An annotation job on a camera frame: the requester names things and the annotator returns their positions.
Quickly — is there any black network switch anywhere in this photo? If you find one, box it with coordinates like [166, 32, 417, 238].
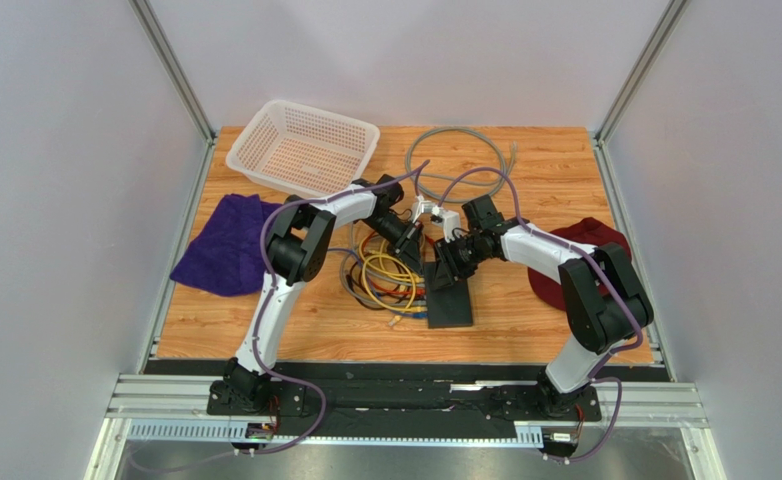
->
[424, 262, 474, 329]

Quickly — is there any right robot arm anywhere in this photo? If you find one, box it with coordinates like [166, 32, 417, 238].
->
[424, 196, 655, 418]

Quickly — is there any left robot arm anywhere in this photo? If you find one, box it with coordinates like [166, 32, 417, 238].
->
[207, 175, 423, 416]

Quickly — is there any dark red cloth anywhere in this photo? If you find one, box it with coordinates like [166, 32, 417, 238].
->
[527, 216, 632, 312]

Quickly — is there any white perforated plastic basket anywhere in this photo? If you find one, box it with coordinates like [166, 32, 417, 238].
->
[225, 100, 381, 198]

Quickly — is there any purple cloth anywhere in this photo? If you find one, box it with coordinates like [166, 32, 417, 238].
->
[169, 194, 280, 297]

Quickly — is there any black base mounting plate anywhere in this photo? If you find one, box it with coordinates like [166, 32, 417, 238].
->
[205, 379, 602, 422]

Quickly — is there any red ethernet cable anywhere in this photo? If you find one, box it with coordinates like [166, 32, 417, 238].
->
[377, 236, 440, 299]

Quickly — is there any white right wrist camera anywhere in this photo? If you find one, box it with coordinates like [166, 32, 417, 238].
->
[430, 206, 462, 242]

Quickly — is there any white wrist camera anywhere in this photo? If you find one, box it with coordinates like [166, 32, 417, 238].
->
[410, 195, 443, 225]
[430, 206, 462, 242]

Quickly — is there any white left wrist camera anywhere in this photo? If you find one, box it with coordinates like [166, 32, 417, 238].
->
[410, 195, 443, 225]

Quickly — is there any blue ethernet cable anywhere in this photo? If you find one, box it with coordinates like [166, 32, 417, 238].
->
[364, 279, 428, 319]

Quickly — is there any black ethernet cable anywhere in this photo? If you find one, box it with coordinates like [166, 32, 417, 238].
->
[347, 256, 419, 309]

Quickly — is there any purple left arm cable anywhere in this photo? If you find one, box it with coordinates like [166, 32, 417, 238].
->
[234, 159, 431, 457]

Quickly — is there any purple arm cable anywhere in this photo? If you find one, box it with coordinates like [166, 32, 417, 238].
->
[234, 159, 431, 457]
[437, 166, 645, 465]

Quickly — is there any long grey coiled cable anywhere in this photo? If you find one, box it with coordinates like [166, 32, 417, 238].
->
[404, 126, 520, 205]

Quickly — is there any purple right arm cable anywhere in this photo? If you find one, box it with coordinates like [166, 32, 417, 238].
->
[437, 166, 645, 465]

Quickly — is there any aluminium frame rail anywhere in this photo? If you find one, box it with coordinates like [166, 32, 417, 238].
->
[107, 375, 709, 447]

